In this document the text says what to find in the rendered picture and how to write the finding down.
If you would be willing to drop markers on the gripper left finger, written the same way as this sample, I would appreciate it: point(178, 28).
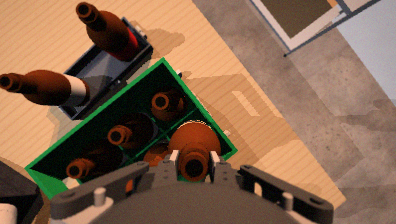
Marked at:
point(83, 203)

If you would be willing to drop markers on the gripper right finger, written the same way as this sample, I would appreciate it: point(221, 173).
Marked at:
point(304, 206)

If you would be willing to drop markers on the dark green crate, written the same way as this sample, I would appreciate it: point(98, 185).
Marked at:
point(49, 169)

